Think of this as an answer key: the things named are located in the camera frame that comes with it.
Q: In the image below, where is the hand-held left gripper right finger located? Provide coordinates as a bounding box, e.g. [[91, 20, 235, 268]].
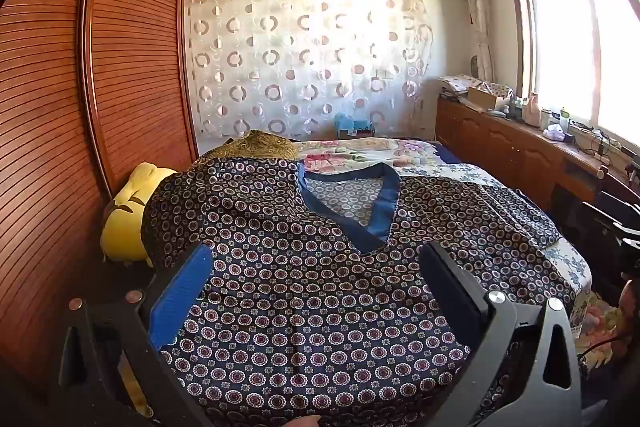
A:
[[420, 241, 583, 427]]

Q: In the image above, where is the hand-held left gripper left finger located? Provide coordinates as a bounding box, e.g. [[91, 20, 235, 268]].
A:
[[59, 243, 216, 427]]

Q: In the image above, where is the navy medallion-print top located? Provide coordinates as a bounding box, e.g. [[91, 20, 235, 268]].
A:
[[142, 157, 576, 427]]

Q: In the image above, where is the yellow plush toy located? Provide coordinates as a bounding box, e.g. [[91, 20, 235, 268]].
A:
[[100, 162, 178, 268]]

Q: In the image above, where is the blue floral white sheet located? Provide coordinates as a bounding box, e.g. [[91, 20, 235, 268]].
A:
[[395, 162, 593, 338]]

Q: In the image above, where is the navy blue bed sheet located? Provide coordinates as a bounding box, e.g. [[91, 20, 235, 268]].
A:
[[432, 142, 463, 165]]

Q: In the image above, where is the long wooden cabinet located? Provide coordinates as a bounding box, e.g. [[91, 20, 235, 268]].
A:
[[436, 94, 640, 218]]

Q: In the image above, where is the floral rose blanket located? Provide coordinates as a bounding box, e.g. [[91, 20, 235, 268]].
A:
[[295, 138, 446, 178]]

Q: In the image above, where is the mustard paisley cloth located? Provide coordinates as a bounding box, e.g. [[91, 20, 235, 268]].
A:
[[207, 130, 301, 162]]

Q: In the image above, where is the black chair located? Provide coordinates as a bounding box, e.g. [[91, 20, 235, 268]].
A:
[[582, 167, 640, 278]]

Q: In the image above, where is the teal tissue box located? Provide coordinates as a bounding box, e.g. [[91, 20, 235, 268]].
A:
[[336, 113, 373, 138]]

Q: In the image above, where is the cardboard box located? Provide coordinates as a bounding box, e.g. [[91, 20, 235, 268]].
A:
[[467, 86, 511, 110]]

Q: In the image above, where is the peach ceramic bottle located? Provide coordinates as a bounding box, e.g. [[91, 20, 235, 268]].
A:
[[524, 92, 541, 126]]

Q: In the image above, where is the sheer circle-pattern curtain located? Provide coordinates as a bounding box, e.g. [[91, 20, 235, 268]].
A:
[[185, 0, 433, 140]]

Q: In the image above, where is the wood-framed window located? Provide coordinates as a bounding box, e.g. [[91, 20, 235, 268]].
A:
[[505, 0, 640, 148]]

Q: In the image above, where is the white corner curtain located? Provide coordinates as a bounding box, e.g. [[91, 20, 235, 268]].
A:
[[457, 0, 496, 82]]

